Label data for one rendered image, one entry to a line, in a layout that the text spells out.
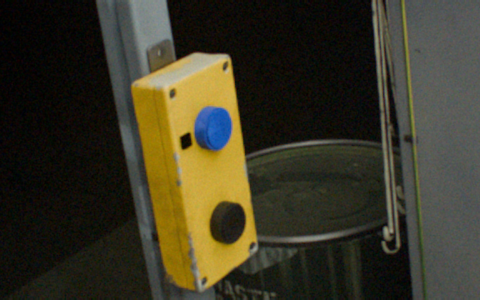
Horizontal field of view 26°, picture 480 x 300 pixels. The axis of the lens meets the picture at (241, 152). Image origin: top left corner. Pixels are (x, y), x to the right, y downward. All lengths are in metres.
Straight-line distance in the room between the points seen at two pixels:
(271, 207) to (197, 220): 1.25
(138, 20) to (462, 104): 0.58
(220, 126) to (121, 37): 0.15
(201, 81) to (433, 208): 0.60
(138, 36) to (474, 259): 0.72
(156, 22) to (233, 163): 0.19
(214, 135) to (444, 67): 0.49
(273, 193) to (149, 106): 1.38
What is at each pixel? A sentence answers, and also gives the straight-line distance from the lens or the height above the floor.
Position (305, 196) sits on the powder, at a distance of 2.46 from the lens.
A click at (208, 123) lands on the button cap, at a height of 1.49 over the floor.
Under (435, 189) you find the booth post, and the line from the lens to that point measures 1.63.
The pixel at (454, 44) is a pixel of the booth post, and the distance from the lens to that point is 1.52.
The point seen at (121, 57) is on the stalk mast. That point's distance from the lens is 1.20.
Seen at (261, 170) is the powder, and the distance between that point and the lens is 2.64.
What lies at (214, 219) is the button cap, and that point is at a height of 1.37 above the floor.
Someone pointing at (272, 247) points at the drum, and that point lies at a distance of 2.25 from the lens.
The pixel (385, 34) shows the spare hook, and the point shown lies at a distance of 1.66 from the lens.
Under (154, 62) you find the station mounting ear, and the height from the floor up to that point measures 1.56.
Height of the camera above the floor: 1.88
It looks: 22 degrees down
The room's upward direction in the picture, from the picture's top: 8 degrees counter-clockwise
